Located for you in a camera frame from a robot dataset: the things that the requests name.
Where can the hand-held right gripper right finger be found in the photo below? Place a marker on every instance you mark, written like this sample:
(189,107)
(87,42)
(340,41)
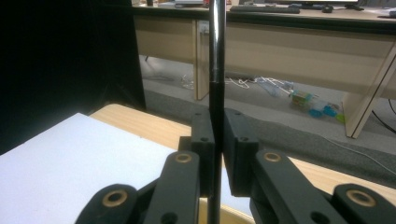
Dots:
(238,165)

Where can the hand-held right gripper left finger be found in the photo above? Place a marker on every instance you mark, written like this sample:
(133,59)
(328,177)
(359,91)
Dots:
(204,168)

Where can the black pen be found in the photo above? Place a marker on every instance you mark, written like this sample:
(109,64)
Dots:
(217,46)

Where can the clear plastic wrapper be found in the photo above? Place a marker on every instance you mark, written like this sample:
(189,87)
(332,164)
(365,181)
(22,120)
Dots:
(275,85)

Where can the clear plastic bag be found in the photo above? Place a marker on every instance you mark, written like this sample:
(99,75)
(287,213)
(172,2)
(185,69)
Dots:
(187,81)

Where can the colourful plastic packaging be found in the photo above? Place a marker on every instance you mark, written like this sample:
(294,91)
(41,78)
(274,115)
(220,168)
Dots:
(314,105)

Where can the light wooden office desk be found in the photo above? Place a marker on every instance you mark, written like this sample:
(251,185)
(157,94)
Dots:
(280,53)

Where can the white board table cover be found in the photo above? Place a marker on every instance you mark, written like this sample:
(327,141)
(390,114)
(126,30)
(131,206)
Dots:
(71,168)

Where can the black keyboard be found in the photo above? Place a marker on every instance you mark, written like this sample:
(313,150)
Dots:
(264,9)

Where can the black curtain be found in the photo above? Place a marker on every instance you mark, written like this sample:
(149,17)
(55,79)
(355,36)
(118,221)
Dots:
(62,62)

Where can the black computer mouse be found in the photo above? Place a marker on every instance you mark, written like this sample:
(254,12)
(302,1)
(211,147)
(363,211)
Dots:
(328,9)

